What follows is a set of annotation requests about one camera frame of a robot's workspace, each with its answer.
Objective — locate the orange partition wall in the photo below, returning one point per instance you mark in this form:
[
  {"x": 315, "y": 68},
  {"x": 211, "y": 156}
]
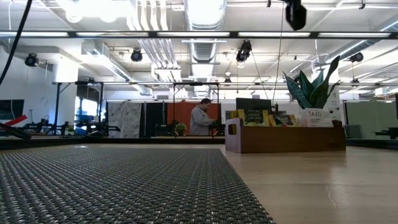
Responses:
[{"x": 180, "y": 113}]

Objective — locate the dark wall screen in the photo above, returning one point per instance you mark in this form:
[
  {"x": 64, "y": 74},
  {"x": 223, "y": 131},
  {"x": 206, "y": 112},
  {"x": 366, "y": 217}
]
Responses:
[{"x": 12, "y": 109}]

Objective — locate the orange white tea packet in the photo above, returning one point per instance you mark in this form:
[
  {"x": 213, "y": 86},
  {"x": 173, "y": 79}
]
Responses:
[{"x": 315, "y": 118}]

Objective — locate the grey woven placemat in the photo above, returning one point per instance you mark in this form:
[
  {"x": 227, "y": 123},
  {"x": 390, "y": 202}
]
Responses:
[{"x": 109, "y": 186}]

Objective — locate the grey partition panel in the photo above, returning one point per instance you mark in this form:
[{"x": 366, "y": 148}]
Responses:
[{"x": 370, "y": 113}]

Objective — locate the black overhead light bar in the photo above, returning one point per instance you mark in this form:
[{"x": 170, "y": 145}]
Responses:
[{"x": 199, "y": 34}]

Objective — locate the black metal table frame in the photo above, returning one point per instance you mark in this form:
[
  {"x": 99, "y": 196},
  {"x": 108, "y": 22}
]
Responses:
[{"x": 124, "y": 140}]

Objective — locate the snake plant in white pot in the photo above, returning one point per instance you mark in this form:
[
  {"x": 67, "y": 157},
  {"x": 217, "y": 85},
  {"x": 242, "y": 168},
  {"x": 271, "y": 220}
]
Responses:
[{"x": 314, "y": 90}]

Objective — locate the silver ceiling air duct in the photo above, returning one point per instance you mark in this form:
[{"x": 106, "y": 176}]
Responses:
[{"x": 205, "y": 15}]

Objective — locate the red black background equipment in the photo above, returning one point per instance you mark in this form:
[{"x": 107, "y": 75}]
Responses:
[{"x": 14, "y": 126}]

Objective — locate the black computer monitor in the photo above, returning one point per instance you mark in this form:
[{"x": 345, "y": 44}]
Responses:
[{"x": 253, "y": 103}]

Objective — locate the small background plant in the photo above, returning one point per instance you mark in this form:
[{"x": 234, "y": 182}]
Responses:
[{"x": 180, "y": 128}]

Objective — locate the black ceiling spotlight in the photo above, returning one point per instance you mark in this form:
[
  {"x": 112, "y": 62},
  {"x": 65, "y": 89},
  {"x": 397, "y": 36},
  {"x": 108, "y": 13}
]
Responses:
[
  {"x": 244, "y": 51},
  {"x": 136, "y": 55},
  {"x": 356, "y": 57},
  {"x": 31, "y": 60}
]

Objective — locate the wooden tea organiser box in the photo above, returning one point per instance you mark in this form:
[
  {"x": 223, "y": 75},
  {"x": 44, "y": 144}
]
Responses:
[{"x": 286, "y": 140}]

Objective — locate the white patterned sheet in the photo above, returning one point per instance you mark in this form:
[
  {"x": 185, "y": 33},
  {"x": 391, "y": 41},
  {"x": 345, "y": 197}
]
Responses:
[{"x": 124, "y": 119}]

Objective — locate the black metal workstation frame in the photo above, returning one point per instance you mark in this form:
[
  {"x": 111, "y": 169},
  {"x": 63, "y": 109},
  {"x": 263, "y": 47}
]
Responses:
[
  {"x": 57, "y": 105},
  {"x": 196, "y": 83}
]

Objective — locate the person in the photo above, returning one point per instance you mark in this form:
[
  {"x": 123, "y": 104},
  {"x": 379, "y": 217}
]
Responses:
[{"x": 200, "y": 119}]

